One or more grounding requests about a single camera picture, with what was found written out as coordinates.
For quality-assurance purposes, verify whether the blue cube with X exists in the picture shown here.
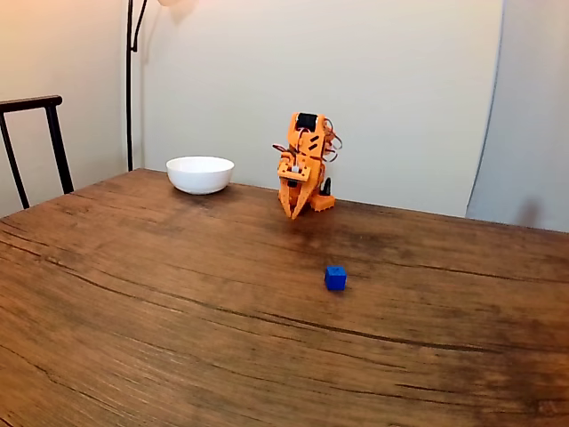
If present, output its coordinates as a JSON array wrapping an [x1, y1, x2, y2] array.
[[324, 265, 348, 293]]

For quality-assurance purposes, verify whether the white bowl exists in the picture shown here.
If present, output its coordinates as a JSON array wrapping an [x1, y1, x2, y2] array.
[[165, 155, 236, 196]]

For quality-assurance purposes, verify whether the white backdrop sheet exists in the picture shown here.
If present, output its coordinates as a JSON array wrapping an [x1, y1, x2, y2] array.
[[140, 0, 506, 219]]

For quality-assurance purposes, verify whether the black floor lamp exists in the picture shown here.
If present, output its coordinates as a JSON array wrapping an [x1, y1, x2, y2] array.
[[125, 0, 199, 173]]

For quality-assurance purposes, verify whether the black chair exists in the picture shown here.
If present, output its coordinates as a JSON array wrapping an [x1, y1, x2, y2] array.
[[0, 94, 76, 210]]

